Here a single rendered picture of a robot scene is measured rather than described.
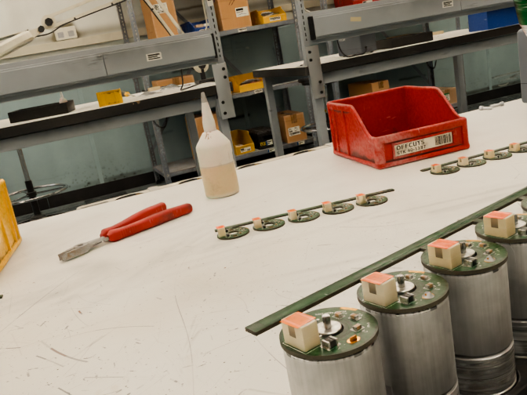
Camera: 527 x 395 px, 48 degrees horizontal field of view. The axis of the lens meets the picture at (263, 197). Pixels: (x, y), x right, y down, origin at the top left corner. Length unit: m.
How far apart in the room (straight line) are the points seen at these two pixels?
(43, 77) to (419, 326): 2.35
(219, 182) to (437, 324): 0.42
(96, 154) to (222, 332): 4.35
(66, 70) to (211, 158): 1.93
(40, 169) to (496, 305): 4.49
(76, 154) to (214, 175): 4.07
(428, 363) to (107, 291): 0.27
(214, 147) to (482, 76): 5.55
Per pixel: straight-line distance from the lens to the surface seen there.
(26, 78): 2.47
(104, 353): 0.32
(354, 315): 0.16
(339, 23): 2.81
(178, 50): 2.54
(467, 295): 0.18
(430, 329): 0.17
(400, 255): 0.20
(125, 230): 0.51
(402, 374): 0.17
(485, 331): 0.19
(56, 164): 4.63
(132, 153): 4.67
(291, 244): 0.41
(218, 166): 0.57
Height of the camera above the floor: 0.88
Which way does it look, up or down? 14 degrees down
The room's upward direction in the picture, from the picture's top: 10 degrees counter-clockwise
